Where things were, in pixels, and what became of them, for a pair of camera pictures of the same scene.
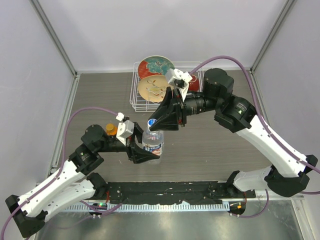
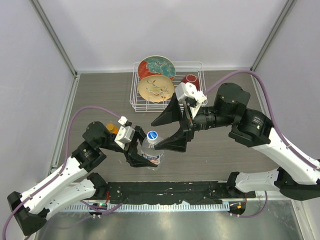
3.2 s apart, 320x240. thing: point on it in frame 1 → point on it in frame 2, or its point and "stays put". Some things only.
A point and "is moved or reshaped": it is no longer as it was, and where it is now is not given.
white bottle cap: [151, 122] → [152, 135]
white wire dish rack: [138, 104] stays put
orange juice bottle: [111, 130] stays put
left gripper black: [135, 154] → [131, 153]
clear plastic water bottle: [153, 141] is moved or reshaped
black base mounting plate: [173, 192] stays put
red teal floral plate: [154, 65] stays put
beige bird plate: [153, 88] stays put
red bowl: [194, 84] stays put
